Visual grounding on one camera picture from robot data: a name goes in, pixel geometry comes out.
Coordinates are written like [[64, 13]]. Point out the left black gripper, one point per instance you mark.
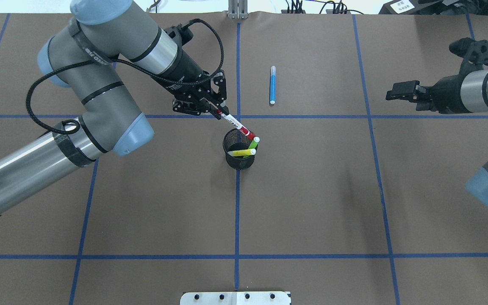
[[183, 72]]

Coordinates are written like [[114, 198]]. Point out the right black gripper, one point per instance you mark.
[[446, 90]]

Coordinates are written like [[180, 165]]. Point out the red marker pen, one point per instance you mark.
[[237, 124]]

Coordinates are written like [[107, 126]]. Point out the green marker pen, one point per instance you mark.
[[254, 143]]

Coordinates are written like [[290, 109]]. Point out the yellow marker pen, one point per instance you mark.
[[241, 153]]

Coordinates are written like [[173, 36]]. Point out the blue marker pen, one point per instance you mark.
[[272, 85]]

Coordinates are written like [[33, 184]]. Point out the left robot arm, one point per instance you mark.
[[81, 57]]

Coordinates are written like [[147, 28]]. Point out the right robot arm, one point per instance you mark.
[[457, 94]]

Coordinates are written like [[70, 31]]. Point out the black mesh pen cup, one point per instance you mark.
[[232, 141]]

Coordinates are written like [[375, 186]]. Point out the aluminium frame post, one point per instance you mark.
[[237, 9]]

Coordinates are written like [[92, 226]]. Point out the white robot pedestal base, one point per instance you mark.
[[237, 298]]

